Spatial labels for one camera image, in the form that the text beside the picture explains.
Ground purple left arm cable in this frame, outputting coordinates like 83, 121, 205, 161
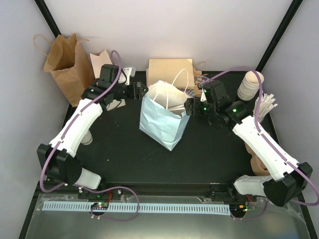
39, 49, 140, 221

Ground light blue paper bag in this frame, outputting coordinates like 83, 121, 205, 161
139, 69, 191, 151

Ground bundle of white straws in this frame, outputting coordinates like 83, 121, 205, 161
258, 93, 278, 123

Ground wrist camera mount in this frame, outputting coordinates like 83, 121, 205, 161
197, 83, 206, 102
118, 66, 136, 86

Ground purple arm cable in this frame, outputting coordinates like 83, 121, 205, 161
39, 49, 140, 221
199, 66, 319, 221

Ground flat tan paper bag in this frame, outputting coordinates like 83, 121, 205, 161
147, 58, 194, 89

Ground brown kraft paper bag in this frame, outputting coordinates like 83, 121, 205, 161
33, 33, 95, 107

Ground stack of white paper cups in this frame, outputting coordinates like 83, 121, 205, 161
237, 71, 260, 101

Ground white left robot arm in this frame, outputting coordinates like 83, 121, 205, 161
37, 64, 148, 199

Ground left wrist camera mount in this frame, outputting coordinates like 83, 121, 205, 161
118, 66, 136, 86

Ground black right frame post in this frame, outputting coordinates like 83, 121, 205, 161
256, 0, 303, 72

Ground black left frame post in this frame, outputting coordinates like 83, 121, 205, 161
34, 0, 61, 38

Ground flat bags with coloured handles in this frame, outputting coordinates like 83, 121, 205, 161
193, 61, 208, 97

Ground pink cream paper bag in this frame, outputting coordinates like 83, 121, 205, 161
89, 49, 125, 110

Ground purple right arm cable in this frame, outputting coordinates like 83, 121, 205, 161
199, 66, 319, 221

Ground small lit circuit board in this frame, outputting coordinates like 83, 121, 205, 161
91, 202, 109, 210

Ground paper cup near left arm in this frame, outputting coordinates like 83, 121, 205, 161
81, 130, 93, 145

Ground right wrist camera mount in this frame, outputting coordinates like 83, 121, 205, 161
197, 83, 206, 102

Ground black frame post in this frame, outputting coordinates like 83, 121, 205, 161
256, 0, 303, 72
34, 0, 61, 38

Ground light blue slotted cable duct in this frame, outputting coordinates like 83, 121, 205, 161
42, 201, 230, 216

